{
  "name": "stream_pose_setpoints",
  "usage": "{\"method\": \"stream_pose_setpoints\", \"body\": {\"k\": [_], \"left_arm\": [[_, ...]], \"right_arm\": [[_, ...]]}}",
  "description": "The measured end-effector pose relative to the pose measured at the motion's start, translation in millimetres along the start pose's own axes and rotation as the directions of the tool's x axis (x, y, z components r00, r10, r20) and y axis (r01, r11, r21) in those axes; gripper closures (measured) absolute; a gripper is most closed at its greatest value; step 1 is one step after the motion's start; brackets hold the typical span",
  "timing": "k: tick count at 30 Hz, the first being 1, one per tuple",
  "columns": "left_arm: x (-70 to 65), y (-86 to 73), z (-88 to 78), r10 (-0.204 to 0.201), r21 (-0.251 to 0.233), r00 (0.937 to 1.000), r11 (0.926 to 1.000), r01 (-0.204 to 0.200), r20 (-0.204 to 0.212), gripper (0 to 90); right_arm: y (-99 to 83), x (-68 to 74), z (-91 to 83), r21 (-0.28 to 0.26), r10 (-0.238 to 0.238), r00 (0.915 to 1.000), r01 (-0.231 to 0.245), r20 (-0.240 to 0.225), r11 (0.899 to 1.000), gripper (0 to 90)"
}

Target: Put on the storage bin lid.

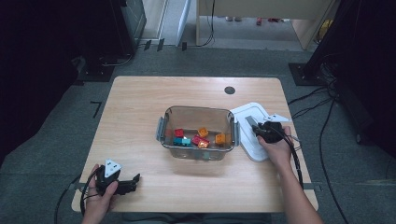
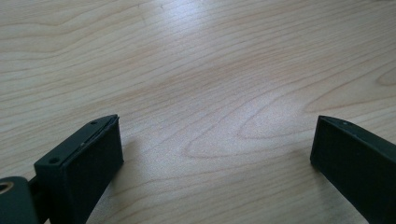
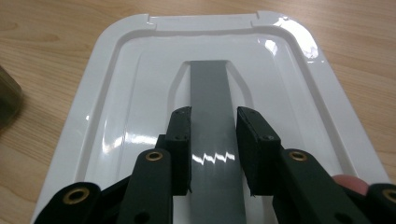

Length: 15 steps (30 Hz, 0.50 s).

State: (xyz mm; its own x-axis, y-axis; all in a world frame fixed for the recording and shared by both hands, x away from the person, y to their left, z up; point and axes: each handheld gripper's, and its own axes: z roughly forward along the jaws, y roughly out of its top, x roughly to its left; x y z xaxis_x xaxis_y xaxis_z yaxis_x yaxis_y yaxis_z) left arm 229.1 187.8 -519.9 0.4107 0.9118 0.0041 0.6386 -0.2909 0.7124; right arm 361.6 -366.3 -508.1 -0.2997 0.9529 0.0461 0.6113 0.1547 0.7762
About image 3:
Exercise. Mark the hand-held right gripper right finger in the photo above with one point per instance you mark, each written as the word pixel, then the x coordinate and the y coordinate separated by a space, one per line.
pixel 295 186

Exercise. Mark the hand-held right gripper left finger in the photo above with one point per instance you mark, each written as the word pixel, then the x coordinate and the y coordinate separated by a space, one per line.
pixel 149 186

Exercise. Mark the white box lid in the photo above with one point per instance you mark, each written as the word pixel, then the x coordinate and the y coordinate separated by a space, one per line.
pixel 140 93

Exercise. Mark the clear brown storage box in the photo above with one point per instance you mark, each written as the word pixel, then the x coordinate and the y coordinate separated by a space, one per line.
pixel 7 99

